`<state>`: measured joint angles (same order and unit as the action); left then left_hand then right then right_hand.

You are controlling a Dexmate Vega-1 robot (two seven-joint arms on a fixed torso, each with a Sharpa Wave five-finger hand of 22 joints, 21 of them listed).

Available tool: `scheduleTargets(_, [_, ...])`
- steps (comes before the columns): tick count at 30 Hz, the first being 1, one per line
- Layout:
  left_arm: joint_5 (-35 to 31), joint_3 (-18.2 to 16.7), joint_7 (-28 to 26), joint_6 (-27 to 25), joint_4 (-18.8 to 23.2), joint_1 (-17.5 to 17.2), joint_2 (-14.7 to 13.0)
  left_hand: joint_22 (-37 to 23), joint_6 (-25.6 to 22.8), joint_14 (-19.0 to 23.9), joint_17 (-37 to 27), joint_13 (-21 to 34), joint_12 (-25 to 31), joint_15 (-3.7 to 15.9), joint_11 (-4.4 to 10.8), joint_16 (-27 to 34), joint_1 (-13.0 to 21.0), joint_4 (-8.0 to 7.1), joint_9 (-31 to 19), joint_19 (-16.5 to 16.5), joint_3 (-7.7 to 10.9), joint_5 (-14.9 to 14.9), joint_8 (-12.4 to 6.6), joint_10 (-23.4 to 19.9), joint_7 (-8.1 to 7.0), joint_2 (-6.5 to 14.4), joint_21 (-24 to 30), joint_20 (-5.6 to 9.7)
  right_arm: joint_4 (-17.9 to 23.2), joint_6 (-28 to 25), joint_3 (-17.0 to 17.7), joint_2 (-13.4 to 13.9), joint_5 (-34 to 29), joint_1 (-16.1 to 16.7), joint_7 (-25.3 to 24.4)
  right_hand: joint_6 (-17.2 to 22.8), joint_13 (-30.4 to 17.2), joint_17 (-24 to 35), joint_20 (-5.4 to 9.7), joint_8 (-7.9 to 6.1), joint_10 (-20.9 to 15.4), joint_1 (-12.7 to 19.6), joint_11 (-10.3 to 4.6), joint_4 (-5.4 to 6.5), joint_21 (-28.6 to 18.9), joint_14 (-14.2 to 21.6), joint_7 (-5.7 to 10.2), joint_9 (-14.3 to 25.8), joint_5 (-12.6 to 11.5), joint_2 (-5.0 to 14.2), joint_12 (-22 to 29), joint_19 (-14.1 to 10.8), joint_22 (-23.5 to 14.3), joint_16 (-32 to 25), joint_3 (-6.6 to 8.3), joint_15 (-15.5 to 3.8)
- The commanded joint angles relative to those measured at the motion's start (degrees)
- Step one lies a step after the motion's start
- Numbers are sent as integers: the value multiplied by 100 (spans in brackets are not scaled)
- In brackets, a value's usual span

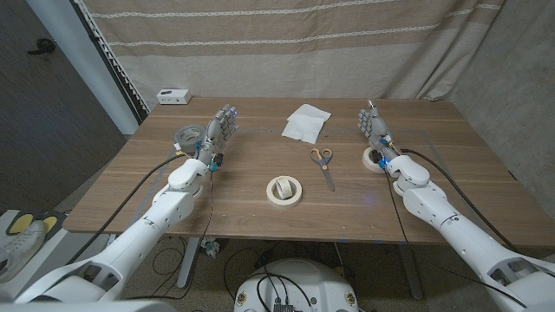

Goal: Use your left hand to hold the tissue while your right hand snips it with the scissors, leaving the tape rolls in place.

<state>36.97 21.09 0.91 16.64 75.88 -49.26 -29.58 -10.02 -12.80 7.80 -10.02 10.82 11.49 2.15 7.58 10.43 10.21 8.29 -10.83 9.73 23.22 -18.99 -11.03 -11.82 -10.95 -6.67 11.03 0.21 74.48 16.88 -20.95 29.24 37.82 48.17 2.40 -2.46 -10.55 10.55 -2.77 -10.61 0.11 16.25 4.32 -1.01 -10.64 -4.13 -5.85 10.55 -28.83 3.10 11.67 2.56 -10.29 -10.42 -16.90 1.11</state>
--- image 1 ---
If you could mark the white tissue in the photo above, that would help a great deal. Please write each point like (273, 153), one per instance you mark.
(305, 123)

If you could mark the white floor platform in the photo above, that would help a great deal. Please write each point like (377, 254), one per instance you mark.
(76, 242)

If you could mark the medium beige masking tape roll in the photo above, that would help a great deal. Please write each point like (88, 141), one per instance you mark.
(368, 164)

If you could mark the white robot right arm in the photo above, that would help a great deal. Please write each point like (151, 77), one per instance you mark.
(455, 225)

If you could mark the white shoe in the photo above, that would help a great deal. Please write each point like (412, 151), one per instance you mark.
(19, 249)

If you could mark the crumpled blue white wad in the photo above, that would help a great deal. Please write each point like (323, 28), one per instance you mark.
(210, 247)

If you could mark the white door frame post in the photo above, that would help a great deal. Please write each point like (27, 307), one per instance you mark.
(84, 56)

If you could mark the grey table leg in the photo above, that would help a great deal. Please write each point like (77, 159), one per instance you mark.
(409, 273)

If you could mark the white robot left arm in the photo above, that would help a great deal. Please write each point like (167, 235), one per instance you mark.
(143, 229)

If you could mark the small beige masking tape roll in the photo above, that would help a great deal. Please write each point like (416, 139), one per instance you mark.
(287, 190)

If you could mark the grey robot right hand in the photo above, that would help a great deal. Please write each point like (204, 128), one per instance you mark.
(377, 130)

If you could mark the large beige masking tape roll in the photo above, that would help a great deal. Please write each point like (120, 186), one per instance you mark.
(284, 203)

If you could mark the white power strip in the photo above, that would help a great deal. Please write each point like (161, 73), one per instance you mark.
(173, 96)

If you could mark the grey duct tape roll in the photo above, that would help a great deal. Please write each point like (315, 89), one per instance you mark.
(186, 146)

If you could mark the beige striped curtain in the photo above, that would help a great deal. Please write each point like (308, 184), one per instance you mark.
(282, 65)

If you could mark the black white zigzag rail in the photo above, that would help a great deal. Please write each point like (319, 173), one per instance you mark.
(113, 65)

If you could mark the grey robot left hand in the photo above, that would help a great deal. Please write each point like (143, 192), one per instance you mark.
(217, 132)

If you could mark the yellow black foot pedal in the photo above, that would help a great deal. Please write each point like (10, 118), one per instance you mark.
(21, 223)
(51, 223)

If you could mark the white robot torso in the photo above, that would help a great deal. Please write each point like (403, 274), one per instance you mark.
(321, 281)

